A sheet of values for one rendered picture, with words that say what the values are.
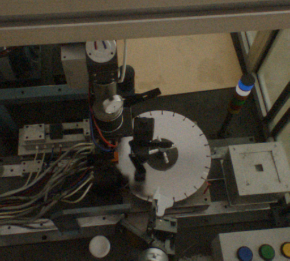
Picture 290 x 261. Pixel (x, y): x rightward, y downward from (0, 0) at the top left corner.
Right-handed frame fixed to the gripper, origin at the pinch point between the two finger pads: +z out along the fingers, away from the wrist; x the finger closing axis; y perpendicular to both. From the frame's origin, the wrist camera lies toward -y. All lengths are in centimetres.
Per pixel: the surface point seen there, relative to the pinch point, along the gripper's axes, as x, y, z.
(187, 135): 10.4, 8.1, 25.3
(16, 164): -13, -52, 24
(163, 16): 75, -2, -70
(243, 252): -12.4, 29.8, -0.8
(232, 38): 28, 24, 88
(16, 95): 18, -50, 20
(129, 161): 3.4, -9.7, 14.9
